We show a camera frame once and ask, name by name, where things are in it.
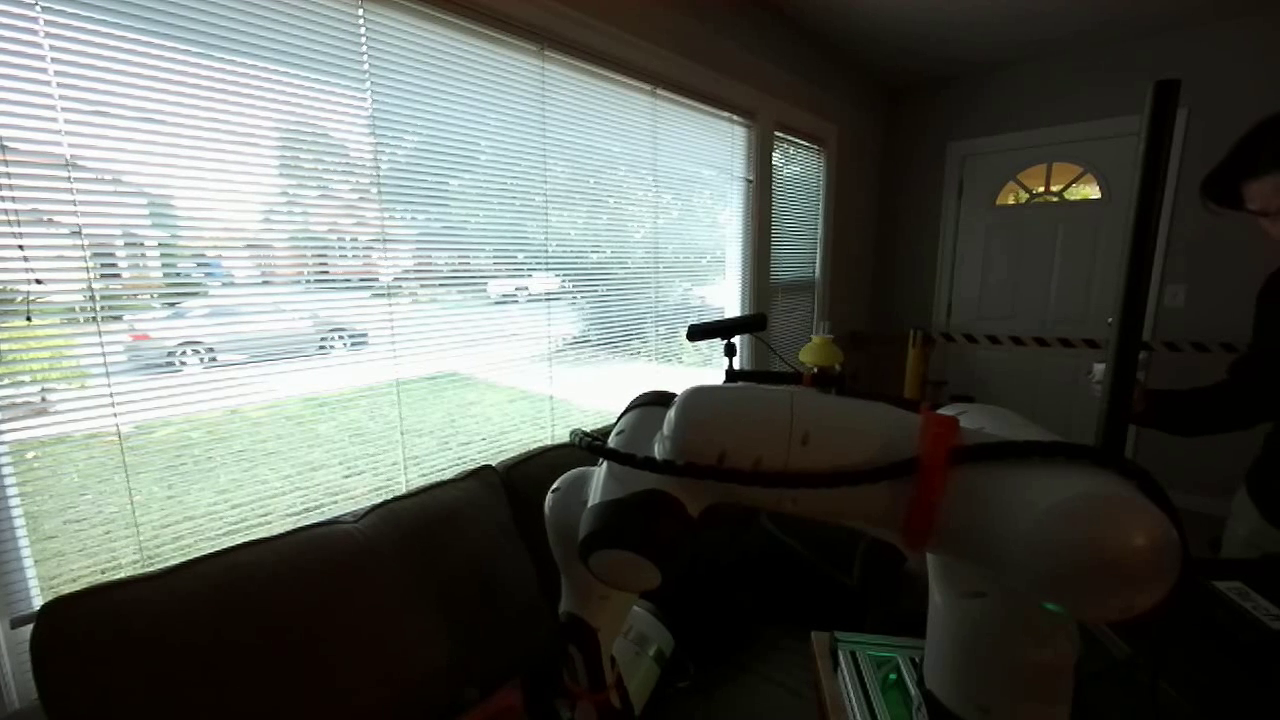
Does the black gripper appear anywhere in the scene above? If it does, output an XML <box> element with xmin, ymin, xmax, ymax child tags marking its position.
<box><xmin>562</xmin><ymin>613</ymin><xmax>629</xmax><ymax>720</ymax></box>

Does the dark brown couch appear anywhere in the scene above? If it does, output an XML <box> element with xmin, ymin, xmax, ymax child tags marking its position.
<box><xmin>24</xmin><ymin>430</ymin><xmax>632</xmax><ymax>720</ymax></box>

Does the yellow toy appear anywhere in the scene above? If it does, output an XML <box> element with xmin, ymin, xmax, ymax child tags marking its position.
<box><xmin>791</xmin><ymin>332</ymin><xmax>850</xmax><ymax>380</ymax></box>

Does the narrow white window blind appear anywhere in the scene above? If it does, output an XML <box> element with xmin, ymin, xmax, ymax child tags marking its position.
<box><xmin>764</xmin><ymin>133</ymin><xmax>831</xmax><ymax>377</ymax></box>

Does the wide white window blind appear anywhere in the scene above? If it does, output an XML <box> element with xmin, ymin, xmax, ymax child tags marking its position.
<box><xmin>0</xmin><ymin>0</ymin><xmax>753</xmax><ymax>633</ymax></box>

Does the black yellow striped tape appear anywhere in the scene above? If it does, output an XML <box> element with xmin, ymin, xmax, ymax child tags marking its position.
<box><xmin>916</xmin><ymin>328</ymin><xmax>1245</xmax><ymax>357</ymax></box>

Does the white panelled door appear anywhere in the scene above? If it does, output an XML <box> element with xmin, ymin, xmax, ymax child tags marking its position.
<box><xmin>933</xmin><ymin>117</ymin><xmax>1163</xmax><ymax>451</ymax></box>

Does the black camera on tripod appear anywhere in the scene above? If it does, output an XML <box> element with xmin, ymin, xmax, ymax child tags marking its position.
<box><xmin>681</xmin><ymin>306</ymin><xmax>772</xmax><ymax>383</ymax></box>

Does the yellow post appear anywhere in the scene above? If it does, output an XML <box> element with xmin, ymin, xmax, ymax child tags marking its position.
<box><xmin>898</xmin><ymin>325</ymin><xmax>933</xmax><ymax>405</ymax></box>

